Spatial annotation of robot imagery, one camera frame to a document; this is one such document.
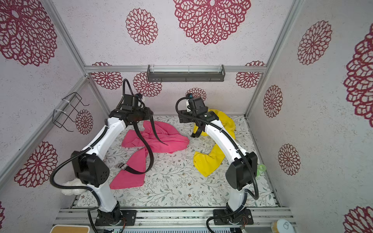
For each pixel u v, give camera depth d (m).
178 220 0.74
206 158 0.92
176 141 0.93
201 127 0.58
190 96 0.71
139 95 0.76
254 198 0.41
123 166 0.92
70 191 0.76
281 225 0.67
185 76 0.93
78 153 0.47
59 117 0.73
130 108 0.65
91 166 0.47
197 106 0.61
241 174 0.46
